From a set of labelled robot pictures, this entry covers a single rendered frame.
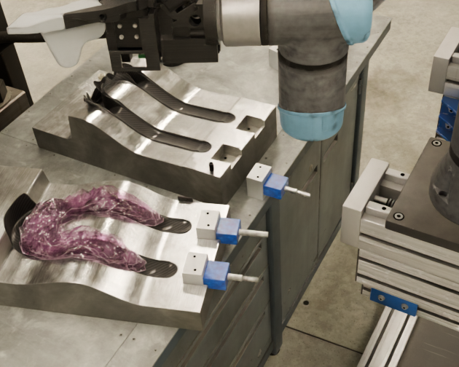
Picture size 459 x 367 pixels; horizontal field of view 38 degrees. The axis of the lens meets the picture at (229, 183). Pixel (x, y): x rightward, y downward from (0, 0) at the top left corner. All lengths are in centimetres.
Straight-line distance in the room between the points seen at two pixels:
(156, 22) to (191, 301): 59
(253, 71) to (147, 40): 109
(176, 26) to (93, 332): 67
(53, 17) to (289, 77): 25
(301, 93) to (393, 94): 238
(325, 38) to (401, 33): 286
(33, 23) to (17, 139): 102
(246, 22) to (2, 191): 81
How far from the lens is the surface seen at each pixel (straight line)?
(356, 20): 67
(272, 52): 175
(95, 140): 147
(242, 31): 68
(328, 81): 71
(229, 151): 139
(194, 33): 71
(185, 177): 137
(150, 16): 68
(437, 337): 193
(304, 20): 67
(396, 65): 328
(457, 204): 102
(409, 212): 104
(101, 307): 121
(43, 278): 121
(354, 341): 214
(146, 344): 118
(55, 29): 67
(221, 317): 155
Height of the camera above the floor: 177
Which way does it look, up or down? 43 degrees down
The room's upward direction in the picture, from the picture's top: 5 degrees counter-clockwise
